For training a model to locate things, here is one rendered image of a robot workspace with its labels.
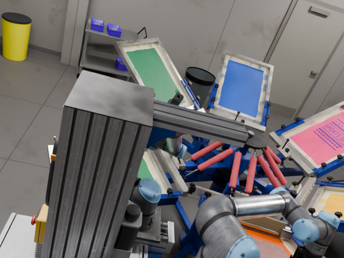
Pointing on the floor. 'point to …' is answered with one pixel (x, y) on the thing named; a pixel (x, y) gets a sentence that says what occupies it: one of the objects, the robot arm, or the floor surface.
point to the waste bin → (199, 82)
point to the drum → (15, 36)
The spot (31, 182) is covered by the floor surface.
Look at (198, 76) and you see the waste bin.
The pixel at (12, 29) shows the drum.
